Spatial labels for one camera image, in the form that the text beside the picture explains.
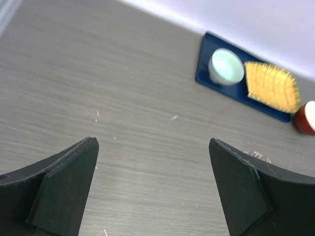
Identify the dark blue tray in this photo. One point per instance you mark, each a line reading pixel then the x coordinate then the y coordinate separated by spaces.
pixel 239 91

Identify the pale green bowl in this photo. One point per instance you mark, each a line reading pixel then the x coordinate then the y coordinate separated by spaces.
pixel 225 68

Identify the brown bowl white inside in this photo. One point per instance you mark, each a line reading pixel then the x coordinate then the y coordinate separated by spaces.
pixel 304 119

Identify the metal disc with keyrings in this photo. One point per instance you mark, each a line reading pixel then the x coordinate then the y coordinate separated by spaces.
pixel 258 156

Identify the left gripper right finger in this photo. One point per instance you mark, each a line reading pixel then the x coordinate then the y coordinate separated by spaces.
pixel 259 198

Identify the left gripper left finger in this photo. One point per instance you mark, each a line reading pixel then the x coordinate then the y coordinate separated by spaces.
pixel 48 198

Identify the yellow woven bamboo basket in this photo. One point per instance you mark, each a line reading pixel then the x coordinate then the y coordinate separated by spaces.
pixel 272 86

